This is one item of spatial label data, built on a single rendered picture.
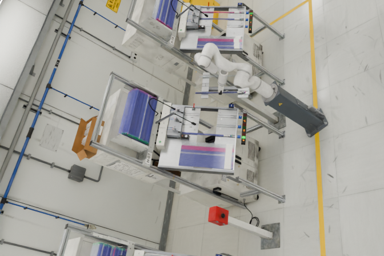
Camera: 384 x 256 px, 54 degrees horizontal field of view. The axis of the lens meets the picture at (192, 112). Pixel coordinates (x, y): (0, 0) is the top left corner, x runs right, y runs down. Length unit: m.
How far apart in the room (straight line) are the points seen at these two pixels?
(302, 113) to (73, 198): 2.76
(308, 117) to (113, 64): 2.98
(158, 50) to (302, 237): 2.49
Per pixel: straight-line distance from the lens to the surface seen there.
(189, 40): 4.47
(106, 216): 4.92
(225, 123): 3.77
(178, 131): 3.69
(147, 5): 4.63
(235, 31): 4.51
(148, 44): 4.42
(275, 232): 3.97
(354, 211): 3.55
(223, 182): 3.86
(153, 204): 5.30
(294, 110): 3.77
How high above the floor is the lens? 2.95
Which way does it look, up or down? 30 degrees down
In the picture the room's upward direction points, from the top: 62 degrees counter-clockwise
